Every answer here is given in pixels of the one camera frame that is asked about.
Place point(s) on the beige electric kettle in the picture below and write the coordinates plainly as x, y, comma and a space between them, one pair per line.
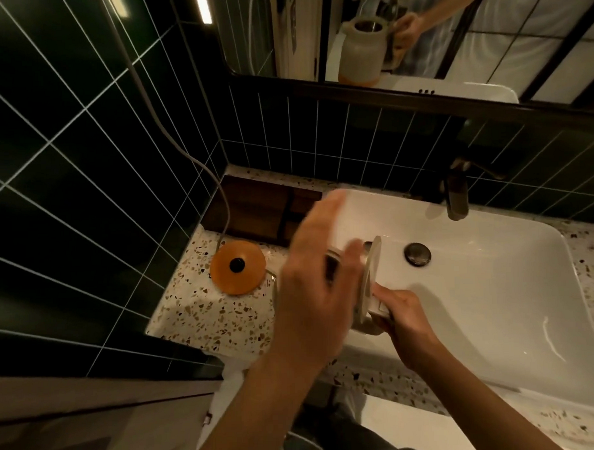
369, 278

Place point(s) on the person's left forearm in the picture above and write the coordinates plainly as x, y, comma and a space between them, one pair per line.
255, 413

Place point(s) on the person's right forearm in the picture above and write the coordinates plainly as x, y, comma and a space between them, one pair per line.
483, 410

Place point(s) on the white vanity front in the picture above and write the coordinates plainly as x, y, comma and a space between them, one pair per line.
430, 426

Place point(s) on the person's left thumb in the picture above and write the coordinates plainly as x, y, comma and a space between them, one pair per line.
351, 262

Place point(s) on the person's right hand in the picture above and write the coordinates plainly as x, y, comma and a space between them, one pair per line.
411, 327

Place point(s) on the dark framed wall mirror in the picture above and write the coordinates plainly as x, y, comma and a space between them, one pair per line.
465, 41

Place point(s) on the grey cabinet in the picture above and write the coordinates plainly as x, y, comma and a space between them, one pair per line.
90, 419

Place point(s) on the wall light strip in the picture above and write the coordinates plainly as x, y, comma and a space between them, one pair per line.
203, 7

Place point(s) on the person's right fingers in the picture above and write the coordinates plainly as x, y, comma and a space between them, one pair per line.
392, 299

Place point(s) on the white rectangular sink basin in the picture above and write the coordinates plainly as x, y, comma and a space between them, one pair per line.
494, 293

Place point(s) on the person's dark trousers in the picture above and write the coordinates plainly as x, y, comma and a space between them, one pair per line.
333, 432

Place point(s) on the round metal drain stopper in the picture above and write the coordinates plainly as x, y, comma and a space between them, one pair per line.
417, 254

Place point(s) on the orange round kettle base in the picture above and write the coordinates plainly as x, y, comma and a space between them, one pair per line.
237, 267

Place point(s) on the dark wooden tray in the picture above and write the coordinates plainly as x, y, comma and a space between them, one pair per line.
257, 209

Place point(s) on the dark metal faucet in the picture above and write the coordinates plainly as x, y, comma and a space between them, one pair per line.
457, 192

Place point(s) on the person's left hand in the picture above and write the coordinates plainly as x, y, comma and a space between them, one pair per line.
307, 300

